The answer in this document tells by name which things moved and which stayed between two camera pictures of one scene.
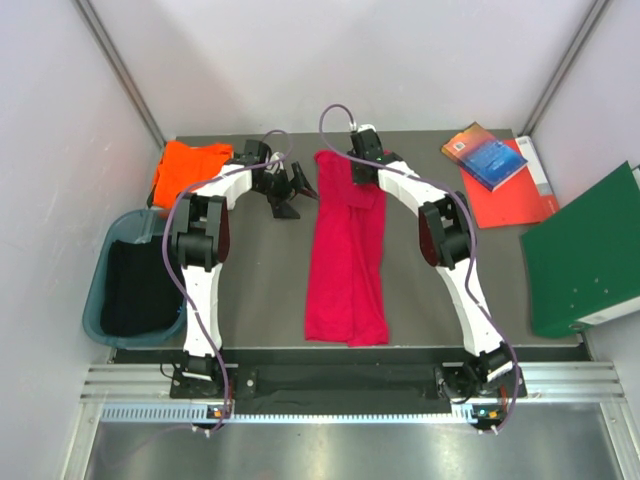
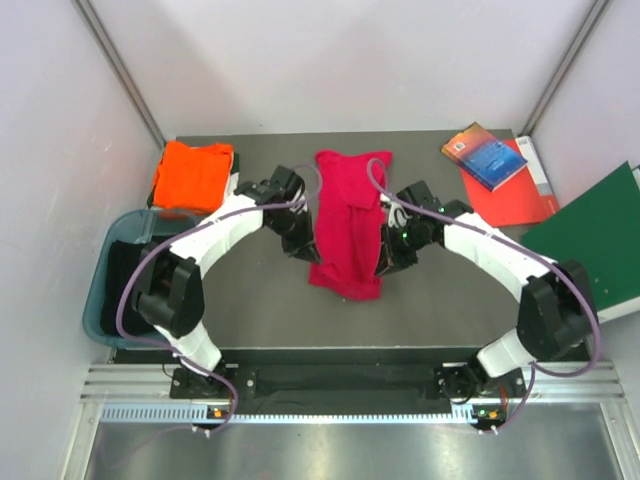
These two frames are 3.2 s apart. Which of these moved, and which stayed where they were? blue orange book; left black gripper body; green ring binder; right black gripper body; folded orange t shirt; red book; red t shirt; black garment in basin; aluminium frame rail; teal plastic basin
Moved: red t shirt; left black gripper body; right black gripper body
Stayed: blue orange book; aluminium frame rail; black garment in basin; folded orange t shirt; green ring binder; teal plastic basin; red book
